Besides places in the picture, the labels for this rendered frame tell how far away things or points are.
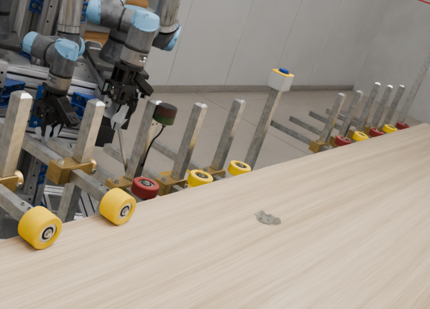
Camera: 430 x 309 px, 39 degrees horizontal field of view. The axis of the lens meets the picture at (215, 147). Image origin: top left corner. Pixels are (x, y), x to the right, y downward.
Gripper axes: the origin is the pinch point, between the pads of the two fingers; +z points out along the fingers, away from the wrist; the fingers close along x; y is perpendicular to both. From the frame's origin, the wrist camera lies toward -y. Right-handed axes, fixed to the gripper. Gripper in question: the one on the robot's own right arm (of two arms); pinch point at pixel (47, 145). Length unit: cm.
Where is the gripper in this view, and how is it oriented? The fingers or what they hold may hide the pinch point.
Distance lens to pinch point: 211.3
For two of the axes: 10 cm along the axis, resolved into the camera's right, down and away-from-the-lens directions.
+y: -7.7, -4.4, 4.6
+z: -3.1, 8.9, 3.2
